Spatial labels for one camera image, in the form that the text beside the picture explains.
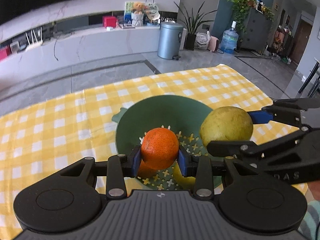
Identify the yellow checked tablecloth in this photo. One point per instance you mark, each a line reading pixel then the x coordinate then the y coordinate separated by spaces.
pixel 62 120

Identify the painted paper fan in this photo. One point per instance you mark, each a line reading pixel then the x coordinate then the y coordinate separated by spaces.
pixel 153 12

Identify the black chair frame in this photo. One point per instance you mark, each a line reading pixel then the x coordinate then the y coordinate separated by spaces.
pixel 310 77

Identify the wall socket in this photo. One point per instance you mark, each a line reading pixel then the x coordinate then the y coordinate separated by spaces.
pixel 205 26

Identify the grey pedal trash can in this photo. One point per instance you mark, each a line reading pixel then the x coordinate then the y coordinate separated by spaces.
pixel 168 42

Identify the green picture frame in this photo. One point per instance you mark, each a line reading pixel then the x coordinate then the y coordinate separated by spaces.
pixel 128 11

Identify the pink small appliance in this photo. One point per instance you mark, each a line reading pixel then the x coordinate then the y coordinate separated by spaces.
pixel 213 43

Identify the orange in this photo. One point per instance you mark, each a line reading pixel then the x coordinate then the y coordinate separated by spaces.
pixel 145 171
pixel 160 147

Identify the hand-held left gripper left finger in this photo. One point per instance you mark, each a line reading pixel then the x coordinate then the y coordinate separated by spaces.
pixel 136 161

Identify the brown door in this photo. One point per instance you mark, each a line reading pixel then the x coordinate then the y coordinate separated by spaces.
pixel 301 42

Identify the potted plant with long leaves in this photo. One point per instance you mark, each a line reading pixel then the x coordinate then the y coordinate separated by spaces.
pixel 191 41

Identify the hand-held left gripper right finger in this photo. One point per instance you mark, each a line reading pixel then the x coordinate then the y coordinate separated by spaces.
pixel 182 163

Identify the pink-red flat box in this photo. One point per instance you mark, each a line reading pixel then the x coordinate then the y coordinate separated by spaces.
pixel 5 54

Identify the white router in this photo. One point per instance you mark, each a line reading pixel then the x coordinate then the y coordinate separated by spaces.
pixel 33 46

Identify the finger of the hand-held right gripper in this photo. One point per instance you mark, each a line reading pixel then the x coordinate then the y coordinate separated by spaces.
pixel 232 148
pixel 260 117

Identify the person's right forearm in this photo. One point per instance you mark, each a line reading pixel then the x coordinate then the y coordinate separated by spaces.
pixel 311 217

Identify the teddy bear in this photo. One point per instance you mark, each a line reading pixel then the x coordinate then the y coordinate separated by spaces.
pixel 138 7

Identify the trailing green plant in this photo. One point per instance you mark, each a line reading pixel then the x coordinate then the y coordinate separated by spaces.
pixel 241 5

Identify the white plastic bag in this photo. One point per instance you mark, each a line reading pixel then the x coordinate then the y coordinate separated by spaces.
pixel 201 42

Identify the grey cabinet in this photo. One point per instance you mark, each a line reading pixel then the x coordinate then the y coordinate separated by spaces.
pixel 255 30

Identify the green colander bowl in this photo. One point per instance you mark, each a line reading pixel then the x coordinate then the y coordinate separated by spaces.
pixel 155 112

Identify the red box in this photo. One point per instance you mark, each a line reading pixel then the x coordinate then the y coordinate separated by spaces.
pixel 110 21

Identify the blue water jug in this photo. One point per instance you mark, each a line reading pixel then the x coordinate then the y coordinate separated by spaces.
pixel 228 41

